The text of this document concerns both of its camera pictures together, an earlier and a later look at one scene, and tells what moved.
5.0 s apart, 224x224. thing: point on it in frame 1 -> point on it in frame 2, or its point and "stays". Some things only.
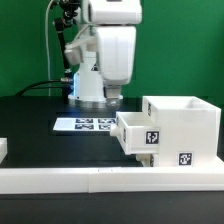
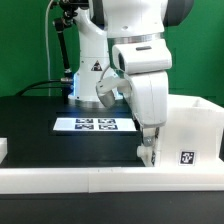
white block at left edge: [3, 148] stays
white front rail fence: [40, 181] stays
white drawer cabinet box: [189, 130] stays
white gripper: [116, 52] -> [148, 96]
